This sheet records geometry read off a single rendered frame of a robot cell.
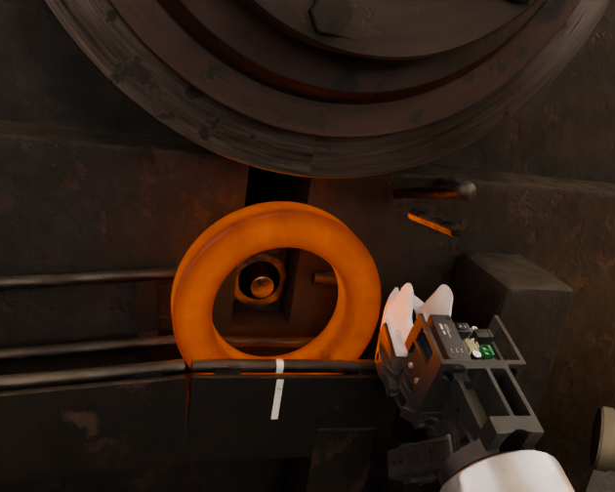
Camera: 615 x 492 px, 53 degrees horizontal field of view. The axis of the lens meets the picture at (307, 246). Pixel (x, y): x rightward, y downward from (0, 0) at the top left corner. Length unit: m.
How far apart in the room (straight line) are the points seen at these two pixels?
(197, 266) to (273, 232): 0.07
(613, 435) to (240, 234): 0.38
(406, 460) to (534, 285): 0.20
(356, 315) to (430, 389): 0.12
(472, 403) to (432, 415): 0.04
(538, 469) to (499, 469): 0.02
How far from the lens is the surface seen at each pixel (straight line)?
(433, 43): 0.40
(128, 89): 0.45
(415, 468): 0.53
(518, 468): 0.43
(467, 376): 0.48
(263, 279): 0.62
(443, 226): 0.44
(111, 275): 0.58
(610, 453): 0.65
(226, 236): 0.50
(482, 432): 0.45
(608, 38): 0.77
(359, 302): 0.56
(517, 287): 0.59
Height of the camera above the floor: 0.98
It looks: 19 degrees down
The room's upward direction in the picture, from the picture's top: 9 degrees clockwise
